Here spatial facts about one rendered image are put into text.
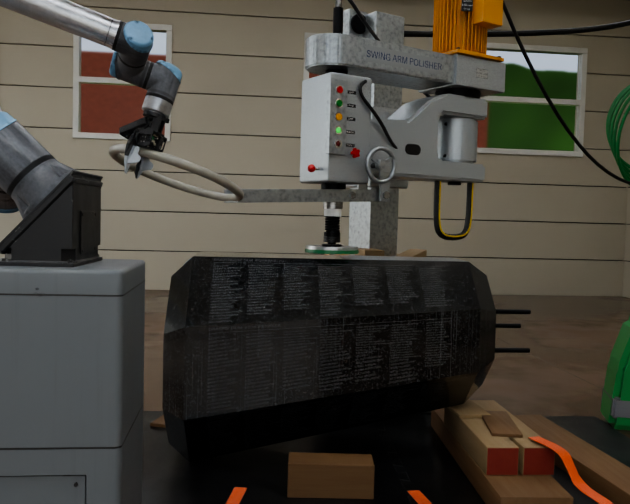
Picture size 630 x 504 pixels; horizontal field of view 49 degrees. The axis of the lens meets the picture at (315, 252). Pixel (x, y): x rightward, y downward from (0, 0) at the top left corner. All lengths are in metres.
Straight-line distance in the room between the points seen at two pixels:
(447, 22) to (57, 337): 2.18
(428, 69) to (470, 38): 0.29
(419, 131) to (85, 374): 1.77
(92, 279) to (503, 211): 8.16
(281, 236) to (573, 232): 3.96
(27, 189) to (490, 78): 2.09
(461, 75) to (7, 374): 2.17
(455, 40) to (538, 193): 6.65
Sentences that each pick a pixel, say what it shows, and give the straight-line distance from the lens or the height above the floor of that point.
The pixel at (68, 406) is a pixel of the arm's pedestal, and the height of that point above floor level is 0.53.
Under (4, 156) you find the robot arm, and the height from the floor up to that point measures 1.12.
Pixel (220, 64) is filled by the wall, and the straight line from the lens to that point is 9.05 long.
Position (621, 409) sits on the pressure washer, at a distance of 3.66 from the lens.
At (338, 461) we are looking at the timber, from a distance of 2.51.
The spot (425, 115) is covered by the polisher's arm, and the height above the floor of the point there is 1.42.
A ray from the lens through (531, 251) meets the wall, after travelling 9.68.
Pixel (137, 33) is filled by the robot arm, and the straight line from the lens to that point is 2.19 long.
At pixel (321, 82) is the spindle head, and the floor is 1.51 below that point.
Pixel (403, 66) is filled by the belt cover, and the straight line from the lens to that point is 2.91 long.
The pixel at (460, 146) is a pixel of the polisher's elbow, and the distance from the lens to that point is 3.12.
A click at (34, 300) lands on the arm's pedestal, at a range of 1.73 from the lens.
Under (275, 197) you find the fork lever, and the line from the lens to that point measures 2.58.
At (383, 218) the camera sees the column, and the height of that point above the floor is 0.99.
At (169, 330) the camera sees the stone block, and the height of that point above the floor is 0.56.
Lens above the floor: 0.99
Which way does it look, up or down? 3 degrees down
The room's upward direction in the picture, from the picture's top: 2 degrees clockwise
